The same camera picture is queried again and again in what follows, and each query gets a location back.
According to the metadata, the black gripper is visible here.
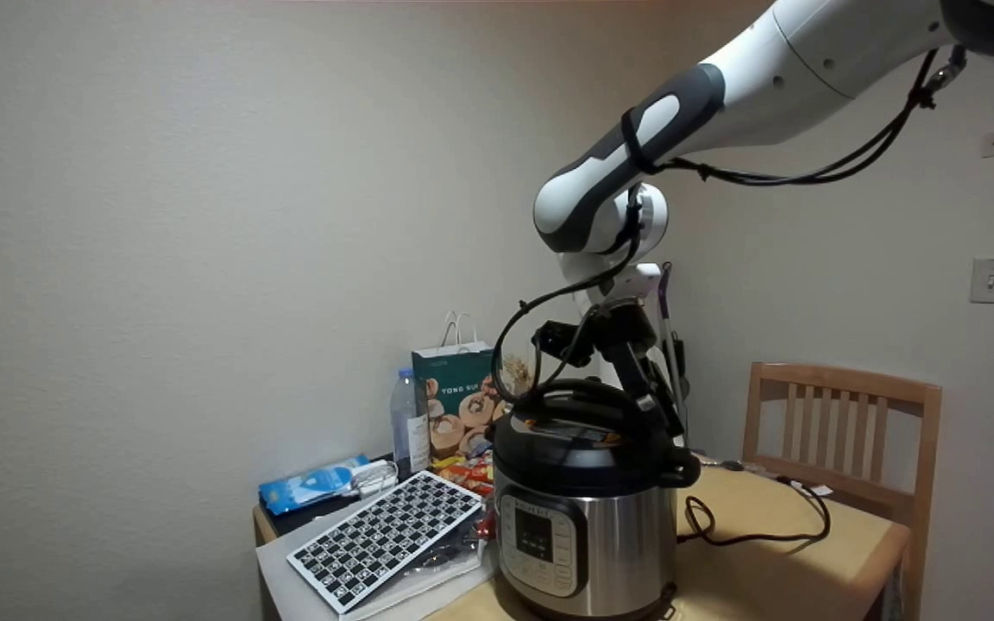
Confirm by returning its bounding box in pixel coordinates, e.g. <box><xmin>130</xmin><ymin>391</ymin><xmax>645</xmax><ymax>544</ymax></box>
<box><xmin>583</xmin><ymin>298</ymin><xmax>690</xmax><ymax>442</ymax></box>

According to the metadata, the stainless steel cooker body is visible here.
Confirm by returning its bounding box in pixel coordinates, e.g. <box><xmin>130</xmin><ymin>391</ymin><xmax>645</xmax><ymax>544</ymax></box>
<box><xmin>487</xmin><ymin>461</ymin><xmax>688</xmax><ymax>621</ymax></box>

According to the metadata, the jar with dried sticks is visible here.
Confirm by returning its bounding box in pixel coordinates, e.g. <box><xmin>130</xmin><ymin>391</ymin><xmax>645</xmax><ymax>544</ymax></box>
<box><xmin>499</xmin><ymin>350</ymin><xmax>538</xmax><ymax>407</ymax></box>

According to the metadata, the wooden chair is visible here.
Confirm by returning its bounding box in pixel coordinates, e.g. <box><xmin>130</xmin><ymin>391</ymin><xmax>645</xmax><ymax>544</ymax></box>
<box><xmin>738</xmin><ymin>360</ymin><xmax>945</xmax><ymax>621</ymax></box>

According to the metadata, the green gift bag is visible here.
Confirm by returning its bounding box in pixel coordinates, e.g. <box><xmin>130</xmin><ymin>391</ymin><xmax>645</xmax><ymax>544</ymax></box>
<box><xmin>406</xmin><ymin>307</ymin><xmax>506</xmax><ymax>469</ymax></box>

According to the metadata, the yellow snack packet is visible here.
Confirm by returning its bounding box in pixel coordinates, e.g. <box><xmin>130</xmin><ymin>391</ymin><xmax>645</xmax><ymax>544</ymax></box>
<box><xmin>435</xmin><ymin>453</ymin><xmax>499</xmax><ymax>512</ymax></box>

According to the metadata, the clear water bottle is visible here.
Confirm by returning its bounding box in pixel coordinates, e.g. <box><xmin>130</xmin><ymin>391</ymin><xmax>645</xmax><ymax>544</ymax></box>
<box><xmin>385</xmin><ymin>366</ymin><xmax>431</xmax><ymax>483</ymax></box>

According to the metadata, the black white checkerboard panel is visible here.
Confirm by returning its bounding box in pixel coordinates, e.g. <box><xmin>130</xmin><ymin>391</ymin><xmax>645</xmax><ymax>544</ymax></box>
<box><xmin>282</xmin><ymin>467</ymin><xmax>491</xmax><ymax>619</ymax></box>

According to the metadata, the blue tissue pack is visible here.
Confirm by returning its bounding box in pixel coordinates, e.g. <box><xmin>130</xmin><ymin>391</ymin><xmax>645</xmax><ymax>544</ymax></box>
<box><xmin>257</xmin><ymin>453</ymin><xmax>400</xmax><ymax>526</ymax></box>

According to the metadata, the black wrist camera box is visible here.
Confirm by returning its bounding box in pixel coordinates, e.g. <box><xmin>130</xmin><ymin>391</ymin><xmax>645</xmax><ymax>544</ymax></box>
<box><xmin>529</xmin><ymin>319</ymin><xmax>595</xmax><ymax>362</ymax></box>

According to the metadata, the black cooker power cord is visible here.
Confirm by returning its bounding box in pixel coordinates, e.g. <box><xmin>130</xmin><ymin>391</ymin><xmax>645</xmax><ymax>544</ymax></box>
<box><xmin>672</xmin><ymin>455</ymin><xmax>835</xmax><ymax>552</ymax></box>

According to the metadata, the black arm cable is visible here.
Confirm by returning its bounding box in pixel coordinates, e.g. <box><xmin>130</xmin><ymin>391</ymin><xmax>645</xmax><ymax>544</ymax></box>
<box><xmin>491</xmin><ymin>44</ymin><xmax>975</xmax><ymax>401</ymax></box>

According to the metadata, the white light switch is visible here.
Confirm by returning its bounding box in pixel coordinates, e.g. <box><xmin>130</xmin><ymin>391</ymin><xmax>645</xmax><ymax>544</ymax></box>
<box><xmin>971</xmin><ymin>256</ymin><xmax>994</xmax><ymax>307</ymax></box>

